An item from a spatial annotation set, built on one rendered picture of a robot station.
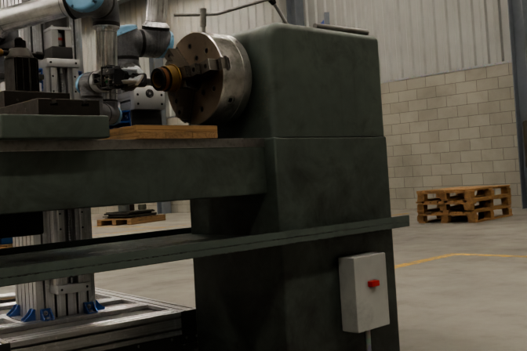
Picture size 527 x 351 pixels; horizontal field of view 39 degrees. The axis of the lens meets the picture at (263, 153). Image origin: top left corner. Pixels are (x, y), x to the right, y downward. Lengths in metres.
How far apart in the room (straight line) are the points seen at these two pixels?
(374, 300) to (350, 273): 0.14
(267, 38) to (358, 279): 0.88
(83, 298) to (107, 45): 1.06
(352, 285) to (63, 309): 1.19
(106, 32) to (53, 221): 0.78
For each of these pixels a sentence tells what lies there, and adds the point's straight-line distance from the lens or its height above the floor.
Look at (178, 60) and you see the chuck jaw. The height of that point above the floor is 1.14.
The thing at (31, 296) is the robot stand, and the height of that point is 0.32.
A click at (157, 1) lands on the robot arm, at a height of 1.49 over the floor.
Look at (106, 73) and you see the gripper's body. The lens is 2.40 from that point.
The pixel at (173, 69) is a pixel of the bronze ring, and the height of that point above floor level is 1.10.
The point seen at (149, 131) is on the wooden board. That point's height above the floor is 0.89.
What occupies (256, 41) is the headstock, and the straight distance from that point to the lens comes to 2.51.
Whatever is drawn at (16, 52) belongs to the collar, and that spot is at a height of 1.13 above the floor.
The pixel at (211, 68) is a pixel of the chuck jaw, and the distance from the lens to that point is 2.38.
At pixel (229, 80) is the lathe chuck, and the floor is 1.05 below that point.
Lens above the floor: 0.73
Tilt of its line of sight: 2 degrees up
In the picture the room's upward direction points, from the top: 3 degrees counter-clockwise
